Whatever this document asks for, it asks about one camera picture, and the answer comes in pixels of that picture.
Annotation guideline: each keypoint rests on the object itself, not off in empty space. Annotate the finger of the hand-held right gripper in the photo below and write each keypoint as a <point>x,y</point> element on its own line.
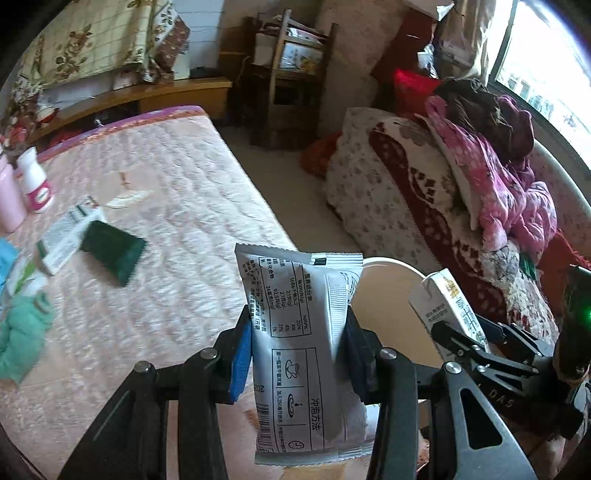
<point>461,346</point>
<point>512,336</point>

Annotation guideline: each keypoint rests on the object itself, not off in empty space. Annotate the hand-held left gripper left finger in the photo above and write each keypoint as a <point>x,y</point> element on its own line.
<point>240,364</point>

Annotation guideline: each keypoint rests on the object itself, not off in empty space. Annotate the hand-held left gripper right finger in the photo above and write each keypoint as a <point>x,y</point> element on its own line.
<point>358,364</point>

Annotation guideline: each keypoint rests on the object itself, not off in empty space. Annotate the white green milk carton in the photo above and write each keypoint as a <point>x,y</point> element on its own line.
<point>443,300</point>

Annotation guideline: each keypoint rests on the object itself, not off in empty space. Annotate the grey printed powder packet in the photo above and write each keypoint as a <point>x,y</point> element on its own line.
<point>300,332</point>

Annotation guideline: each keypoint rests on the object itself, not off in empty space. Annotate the white plastic bucket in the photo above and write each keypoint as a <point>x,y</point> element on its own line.
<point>388,300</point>

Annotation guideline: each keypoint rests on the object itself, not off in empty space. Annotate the dark green foil packet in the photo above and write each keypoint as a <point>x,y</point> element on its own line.
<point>115,251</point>

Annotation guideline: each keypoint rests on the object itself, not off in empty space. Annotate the long white medicine box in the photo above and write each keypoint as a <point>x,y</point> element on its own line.
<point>64,242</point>

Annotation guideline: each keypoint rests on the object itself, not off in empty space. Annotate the teal cloth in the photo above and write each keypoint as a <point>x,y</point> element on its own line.
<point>23,332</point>

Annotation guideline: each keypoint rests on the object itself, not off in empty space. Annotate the white green box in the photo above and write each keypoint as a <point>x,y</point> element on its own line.
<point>25,277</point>

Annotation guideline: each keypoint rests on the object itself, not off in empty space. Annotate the red tasselled cushion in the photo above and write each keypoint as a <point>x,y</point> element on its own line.
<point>570,251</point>

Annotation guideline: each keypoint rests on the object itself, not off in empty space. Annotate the red patterned sofa throw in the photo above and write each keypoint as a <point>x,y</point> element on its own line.
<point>438,198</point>

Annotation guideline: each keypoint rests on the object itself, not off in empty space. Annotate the pink floral clothing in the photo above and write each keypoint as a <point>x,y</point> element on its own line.
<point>498,184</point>

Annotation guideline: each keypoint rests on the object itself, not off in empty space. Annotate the floral covered sofa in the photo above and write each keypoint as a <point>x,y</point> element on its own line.
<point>369,203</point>

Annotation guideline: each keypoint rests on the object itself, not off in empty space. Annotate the maroon garment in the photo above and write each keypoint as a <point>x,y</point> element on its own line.
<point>515,129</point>

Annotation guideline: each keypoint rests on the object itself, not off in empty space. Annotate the red plastic bag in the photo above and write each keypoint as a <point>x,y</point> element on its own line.
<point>318,154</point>

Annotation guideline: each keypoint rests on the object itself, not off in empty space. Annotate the dark brown garment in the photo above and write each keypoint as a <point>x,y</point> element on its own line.
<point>466,101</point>

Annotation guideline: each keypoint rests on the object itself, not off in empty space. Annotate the dark wooden chair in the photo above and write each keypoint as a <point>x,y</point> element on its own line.
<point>286,115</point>

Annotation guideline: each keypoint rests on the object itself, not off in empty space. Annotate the light blue cloth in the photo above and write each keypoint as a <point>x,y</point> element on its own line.
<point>7,258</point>

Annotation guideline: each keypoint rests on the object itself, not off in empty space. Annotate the white pill bottle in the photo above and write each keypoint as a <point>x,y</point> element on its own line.
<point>37,189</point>

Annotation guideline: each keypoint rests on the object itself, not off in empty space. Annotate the window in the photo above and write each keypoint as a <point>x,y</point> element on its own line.
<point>545,69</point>

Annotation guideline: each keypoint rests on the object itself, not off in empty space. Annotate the wooden cabinet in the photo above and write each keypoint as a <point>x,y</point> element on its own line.
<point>184,92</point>

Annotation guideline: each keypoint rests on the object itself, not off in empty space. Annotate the pink bottle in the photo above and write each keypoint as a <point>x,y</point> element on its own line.
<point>11,203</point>

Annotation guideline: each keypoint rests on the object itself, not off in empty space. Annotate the white hanging plastic bag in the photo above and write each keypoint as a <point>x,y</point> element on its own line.
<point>427,60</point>

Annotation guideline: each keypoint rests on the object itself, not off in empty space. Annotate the black set-top box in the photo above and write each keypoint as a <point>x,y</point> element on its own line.
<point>203,73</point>

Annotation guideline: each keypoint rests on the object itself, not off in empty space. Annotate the beige curtain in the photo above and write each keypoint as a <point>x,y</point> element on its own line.
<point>466,37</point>

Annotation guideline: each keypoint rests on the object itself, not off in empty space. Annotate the dark red hanging cloth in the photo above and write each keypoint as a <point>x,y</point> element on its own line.
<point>406,41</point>

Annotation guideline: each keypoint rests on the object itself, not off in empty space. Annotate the white floral printed box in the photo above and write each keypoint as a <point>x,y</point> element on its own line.
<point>302,57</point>

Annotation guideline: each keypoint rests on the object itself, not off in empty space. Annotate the floral covered tall appliance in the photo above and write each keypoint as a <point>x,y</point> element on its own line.
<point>351,37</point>

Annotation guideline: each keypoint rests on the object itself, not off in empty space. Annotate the bunch of artificial flowers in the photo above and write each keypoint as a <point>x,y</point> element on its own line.
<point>18,120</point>

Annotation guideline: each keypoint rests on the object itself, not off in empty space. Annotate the floral checked cloth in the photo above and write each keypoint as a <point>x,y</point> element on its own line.
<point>92,37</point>

